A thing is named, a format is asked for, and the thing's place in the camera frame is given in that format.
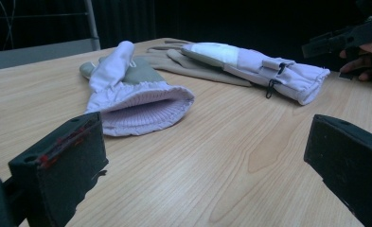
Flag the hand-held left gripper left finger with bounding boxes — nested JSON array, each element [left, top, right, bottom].
[[8, 112, 109, 227]]

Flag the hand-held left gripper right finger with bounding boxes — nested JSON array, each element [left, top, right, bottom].
[[303, 113, 372, 227]]

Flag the beige fabric glove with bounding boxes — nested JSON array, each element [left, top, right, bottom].
[[135, 38, 254, 88]]

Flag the lilac and grey winter glove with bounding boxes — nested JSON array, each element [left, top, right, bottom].
[[180, 42, 331, 107], [79, 40, 196, 137]]

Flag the dark curtain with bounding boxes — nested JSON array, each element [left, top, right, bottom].
[[90, 0, 364, 62]]

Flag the grey bench surface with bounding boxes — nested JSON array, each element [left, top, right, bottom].
[[0, 37, 101, 73]]

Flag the thin hanging cable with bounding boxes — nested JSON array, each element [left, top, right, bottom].
[[0, 0, 18, 51]]

